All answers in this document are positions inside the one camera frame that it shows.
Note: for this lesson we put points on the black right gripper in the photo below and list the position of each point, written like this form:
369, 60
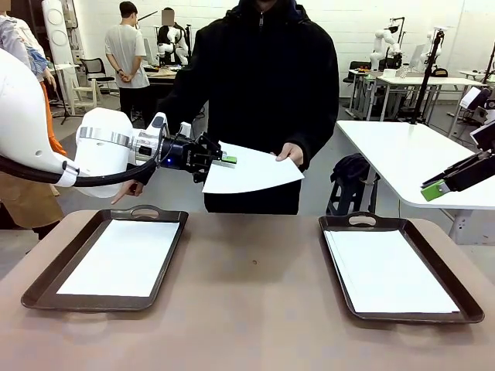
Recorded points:
491, 162

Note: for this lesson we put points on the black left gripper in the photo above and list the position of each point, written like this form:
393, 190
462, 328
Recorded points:
181, 154

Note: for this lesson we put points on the white robot arm with lamp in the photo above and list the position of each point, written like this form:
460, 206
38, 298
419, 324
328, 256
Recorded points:
381, 46

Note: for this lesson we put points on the small white robot arm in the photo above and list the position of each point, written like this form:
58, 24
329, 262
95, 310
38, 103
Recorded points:
429, 50

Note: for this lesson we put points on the person's left forearm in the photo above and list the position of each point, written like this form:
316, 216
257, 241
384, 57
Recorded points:
321, 139

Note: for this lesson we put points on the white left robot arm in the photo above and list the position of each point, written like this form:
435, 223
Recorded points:
104, 131

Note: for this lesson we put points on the person's left hand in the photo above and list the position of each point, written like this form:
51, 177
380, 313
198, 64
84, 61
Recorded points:
294, 151

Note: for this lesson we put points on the person's right hand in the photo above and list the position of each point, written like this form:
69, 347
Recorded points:
131, 189

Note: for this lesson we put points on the large white table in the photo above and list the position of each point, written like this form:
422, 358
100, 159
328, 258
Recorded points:
402, 154

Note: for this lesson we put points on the person in black hoodie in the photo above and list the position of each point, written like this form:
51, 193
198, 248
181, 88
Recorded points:
263, 89

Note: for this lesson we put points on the tall black tripod pole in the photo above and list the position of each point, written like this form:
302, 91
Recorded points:
425, 85

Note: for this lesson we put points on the dark brown plastic tray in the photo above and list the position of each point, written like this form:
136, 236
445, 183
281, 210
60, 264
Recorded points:
73, 255
439, 270

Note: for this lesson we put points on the long white work table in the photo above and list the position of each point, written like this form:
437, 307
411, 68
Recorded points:
425, 80

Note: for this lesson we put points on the wood-topped work table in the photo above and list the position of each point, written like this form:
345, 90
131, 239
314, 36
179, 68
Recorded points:
162, 75

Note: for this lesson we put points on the black cloth bundle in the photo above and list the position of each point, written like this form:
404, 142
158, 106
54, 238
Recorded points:
350, 166

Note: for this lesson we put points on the dark step stool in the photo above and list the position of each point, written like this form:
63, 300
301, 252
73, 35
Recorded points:
348, 201

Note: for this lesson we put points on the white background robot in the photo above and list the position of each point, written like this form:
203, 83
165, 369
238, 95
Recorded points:
179, 46

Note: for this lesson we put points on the white monitor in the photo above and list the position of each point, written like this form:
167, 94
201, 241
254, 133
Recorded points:
417, 58

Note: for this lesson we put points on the person in black clothes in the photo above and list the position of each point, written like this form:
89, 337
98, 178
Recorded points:
170, 38

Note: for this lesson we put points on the person in white t-shirt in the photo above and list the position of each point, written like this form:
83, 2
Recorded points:
127, 50

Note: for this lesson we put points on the white wooden chair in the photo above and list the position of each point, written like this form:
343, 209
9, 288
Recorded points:
87, 94

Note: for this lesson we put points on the black mesh office chair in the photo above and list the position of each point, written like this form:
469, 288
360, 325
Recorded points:
94, 67

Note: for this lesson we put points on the thin black floor stand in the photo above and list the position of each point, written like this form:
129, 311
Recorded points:
65, 112

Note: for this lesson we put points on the tan brown apron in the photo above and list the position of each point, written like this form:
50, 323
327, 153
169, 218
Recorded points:
27, 208

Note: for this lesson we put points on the tall white air conditioner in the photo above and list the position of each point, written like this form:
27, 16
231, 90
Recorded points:
58, 35

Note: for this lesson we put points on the figure in grey striped shirt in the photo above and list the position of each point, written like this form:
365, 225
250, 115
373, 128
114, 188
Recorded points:
9, 35

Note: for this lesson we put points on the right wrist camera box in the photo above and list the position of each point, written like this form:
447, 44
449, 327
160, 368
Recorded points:
472, 98

